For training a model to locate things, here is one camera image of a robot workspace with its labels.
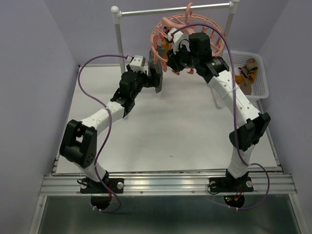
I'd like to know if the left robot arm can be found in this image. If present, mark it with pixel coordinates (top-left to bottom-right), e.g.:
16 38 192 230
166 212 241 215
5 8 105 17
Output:
59 67 162 194

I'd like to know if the beige sock in basket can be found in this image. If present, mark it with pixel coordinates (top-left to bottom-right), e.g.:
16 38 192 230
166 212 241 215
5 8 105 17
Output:
240 58 258 95

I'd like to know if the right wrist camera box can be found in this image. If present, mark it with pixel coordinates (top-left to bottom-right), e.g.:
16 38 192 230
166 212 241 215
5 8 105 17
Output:
167 28 187 54

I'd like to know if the pink round clip hanger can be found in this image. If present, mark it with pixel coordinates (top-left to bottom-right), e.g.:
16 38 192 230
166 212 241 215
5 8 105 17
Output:
150 2 224 72

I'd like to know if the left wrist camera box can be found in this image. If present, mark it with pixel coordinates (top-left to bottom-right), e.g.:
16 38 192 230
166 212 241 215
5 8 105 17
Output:
129 55 146 73

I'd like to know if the white drying rack stand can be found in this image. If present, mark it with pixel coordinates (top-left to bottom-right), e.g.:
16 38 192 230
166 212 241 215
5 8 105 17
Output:
111 0 241 120

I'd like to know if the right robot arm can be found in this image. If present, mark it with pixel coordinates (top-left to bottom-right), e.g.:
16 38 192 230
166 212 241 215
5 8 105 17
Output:
167 32 271 195

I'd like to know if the mustard brown striped sock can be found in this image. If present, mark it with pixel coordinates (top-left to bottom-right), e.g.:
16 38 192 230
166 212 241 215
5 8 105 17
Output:
161 26 170 59

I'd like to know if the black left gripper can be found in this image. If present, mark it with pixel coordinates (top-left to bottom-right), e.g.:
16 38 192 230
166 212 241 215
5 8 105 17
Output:
126 64 160 99

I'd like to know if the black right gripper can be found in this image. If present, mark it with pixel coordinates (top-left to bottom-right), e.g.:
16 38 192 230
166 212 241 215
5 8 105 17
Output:
165 40 199 72

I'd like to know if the white plastic basket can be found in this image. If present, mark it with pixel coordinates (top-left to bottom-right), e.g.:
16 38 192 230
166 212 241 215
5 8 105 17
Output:
231 50 269 102

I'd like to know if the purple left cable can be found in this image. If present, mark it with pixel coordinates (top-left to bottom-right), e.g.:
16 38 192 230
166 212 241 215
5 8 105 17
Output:
77 55 122 213

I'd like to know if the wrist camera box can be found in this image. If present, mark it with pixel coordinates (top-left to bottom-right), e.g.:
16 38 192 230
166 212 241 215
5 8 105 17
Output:
167 28 187 54
129 55 146 73

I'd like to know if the aluminium mounting rail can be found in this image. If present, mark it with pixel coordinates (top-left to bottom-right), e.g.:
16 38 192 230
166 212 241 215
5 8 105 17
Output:
39 168 297 196

